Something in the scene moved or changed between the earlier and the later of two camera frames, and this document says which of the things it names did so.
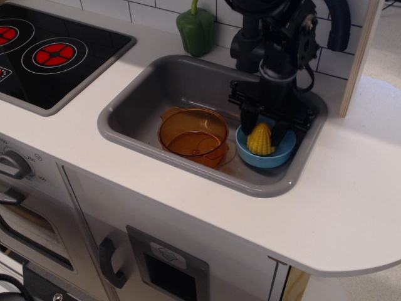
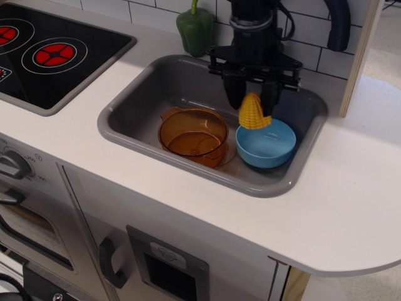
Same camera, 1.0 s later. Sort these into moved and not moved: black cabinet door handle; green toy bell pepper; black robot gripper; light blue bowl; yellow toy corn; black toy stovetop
Moved: black robot gripper; yellow toy corn
Not moved: green toy bell pepper; light blue bowl; black cabinet door handle; black toy stovetop
